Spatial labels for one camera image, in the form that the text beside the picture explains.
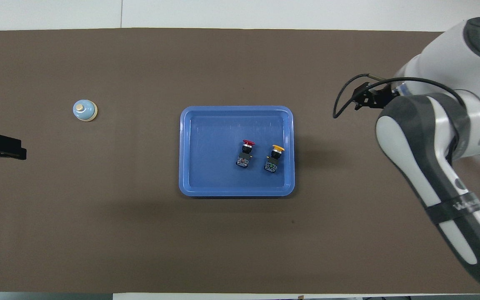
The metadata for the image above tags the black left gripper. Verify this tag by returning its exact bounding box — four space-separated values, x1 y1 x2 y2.
0 132 27 165

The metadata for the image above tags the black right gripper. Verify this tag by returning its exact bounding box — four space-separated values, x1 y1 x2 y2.
350 82 400 111

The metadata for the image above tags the yellow push button switch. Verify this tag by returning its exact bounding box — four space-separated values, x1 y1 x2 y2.
264 144 285 173

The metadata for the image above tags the red push button switch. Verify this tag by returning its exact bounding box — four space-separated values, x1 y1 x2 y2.
236 140 256 169

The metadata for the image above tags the light blue desk bell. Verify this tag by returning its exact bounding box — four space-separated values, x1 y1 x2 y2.
72 99 98 122

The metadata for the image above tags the blue plastic tray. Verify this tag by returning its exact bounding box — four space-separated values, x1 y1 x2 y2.
178 105 295 198

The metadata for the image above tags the brown table mat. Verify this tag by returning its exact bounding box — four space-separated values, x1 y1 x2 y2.
0 28 480 294

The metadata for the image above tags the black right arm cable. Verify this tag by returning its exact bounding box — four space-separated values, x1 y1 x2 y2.
333 74 468 119

